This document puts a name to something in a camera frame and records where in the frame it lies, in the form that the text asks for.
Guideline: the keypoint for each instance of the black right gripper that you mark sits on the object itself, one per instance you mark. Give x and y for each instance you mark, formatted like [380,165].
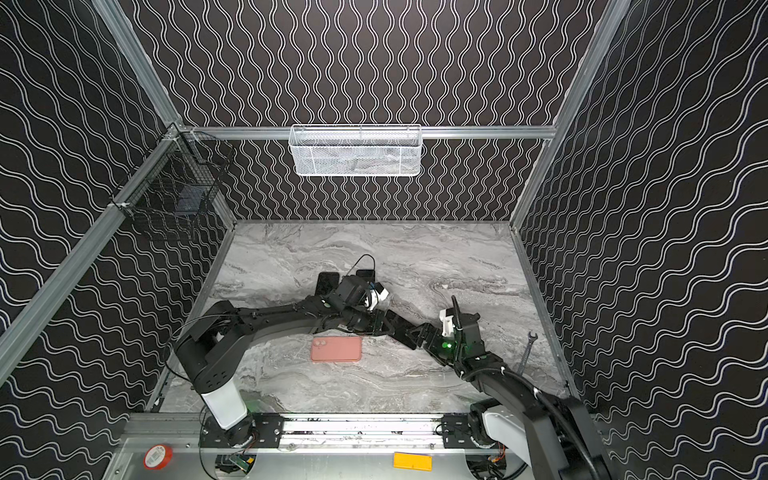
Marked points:
[437,339]

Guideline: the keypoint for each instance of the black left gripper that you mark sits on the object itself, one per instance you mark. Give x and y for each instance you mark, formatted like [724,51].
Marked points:
[387,321]

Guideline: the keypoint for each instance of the black smartphone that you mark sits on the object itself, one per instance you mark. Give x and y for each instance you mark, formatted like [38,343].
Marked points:
[411,336]

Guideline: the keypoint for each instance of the light blue phone case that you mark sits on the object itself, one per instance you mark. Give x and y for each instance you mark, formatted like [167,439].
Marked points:
[369,275]

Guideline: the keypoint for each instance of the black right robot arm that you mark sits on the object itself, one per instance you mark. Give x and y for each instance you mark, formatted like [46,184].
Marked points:
[561,438]

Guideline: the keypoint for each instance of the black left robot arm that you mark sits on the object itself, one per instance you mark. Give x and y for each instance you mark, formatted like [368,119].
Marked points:
[211,351]

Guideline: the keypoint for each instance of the silver spanner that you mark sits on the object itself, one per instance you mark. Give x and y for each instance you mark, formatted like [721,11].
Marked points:
[532,337]

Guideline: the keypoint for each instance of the yellow block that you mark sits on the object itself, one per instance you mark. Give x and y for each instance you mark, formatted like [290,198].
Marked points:
[412,462]

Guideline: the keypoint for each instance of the red tape roll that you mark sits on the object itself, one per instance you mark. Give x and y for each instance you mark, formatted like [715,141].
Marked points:
[157,457]

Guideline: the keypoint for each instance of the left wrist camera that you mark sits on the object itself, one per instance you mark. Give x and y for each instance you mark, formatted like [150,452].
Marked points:
[377,297]

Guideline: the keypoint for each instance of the white wire mesh basket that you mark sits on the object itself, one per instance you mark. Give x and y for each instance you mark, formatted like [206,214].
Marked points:
[356,157]

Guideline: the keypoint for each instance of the black wire mesh basket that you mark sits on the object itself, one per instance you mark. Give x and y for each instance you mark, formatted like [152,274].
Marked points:
[180,195]

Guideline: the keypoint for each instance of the horizontal aluminium back rail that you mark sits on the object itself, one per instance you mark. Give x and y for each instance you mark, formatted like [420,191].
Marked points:
[546,132]

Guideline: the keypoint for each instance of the left aluminium side rail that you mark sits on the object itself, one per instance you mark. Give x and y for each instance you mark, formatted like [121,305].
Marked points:
[33,319]

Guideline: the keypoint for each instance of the right aluminium corner post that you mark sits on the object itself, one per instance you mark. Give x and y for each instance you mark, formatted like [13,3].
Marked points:
[612,18]

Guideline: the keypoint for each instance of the aluminium corner frame post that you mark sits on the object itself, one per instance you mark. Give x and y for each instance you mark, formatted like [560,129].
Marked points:
[129,45]

